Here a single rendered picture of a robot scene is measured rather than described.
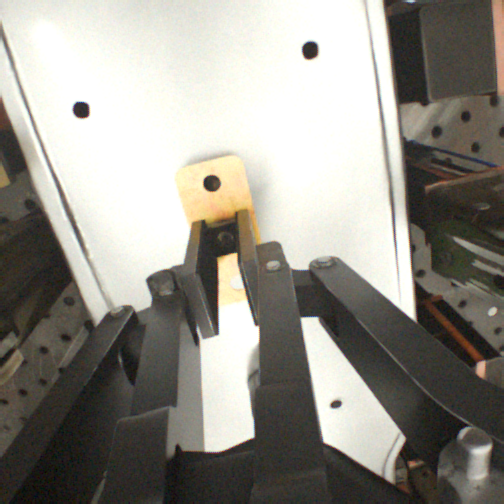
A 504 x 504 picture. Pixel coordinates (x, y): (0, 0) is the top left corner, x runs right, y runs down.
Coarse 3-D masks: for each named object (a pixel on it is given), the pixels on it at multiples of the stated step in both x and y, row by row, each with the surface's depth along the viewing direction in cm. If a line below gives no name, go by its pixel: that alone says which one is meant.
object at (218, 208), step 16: (224, 160) 20; (240, 160) 20; (176, 176) 20; (192, 176) 20; (224, 176) 20; (240, 176) 20; (192, 192) 21; (208, 192) 21; (224, 192) 21; (240, 192) 21; (192, 208) 21; (208, 208) 21; (224, 208) 21; (240, 208) 21; (208, 224) 21; (224, 224) 20; (256, 224) 21; (256, 240) 22; (224, 256) 22; (224, 272) 22; (224, 288) 22; (224, 304) 23
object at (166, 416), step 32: (160, 288) 14; (160, 320) 12; (160, 352) 11; (192, 352) 13; (160, 384) 9; (192, 384) 11; (128, 416) 8; (160, 416) 8; (192, 416) 10; (128, 448) 7; (160, 448) 7; (192, 448) 9; (128, 480) 6; (160, 480) 6
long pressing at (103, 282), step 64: (0, 0) 18; (64, 0) 18; (128, 0) 18; (192, 0) 19; (256, 0) 19; (320, 0) 19; (384, 0) 20; (0, 64) 18; (64, 64) 19; (128, 64) 20; (192, 64) 20; (256, 64) 20; (320, 64) 20; (384, 64) 21; (64, 128) 20; (128, 128) 21; (192, 128) 21; (256, 128) 21; (320, 128) 22; (384, 128) 22; (64, 192) 22; (128, 192) 22; (256, 192) 23; (320, 192) 23; (384, 192) 23; (64, 256) 23; (128, 256) 24; (320, 256) 25; (384, 256) 25; (320, 384) 29; (384, 448) 32
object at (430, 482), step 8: (408, 448) 47; (400, 456) 51; (408, 456) 47; (416, 456) 46; (408, 464) 45; (416, 464) 44; (424, 464) 45; (408, 472) 45; (416, 472) 44; (424, 472) 43; (432, 472) 43; (408, 480) 45; (416, 480) 43; (424, 480) 42; (432, 480) 42; (408, 488) 47; (416, 488) 42; (424, 488) 41; (432, 488) 41; (416, 496) 42; (424, 496) 41; (432, 496) 40
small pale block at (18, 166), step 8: (0, 136) 20; (8, 136) 21; (0, 144) 20; (8, 144) 21; (0, 152) 19; (8, 152) 21; (16, 152) 22; (0, 160) 19; (8, 160) 20; (16, 160) 22; (0, 168) 19; (8, 168) 20; (16, 168) 21; (0, 176) 19; (8, 176) 20; (0, 184) 19; (8, 184) 20
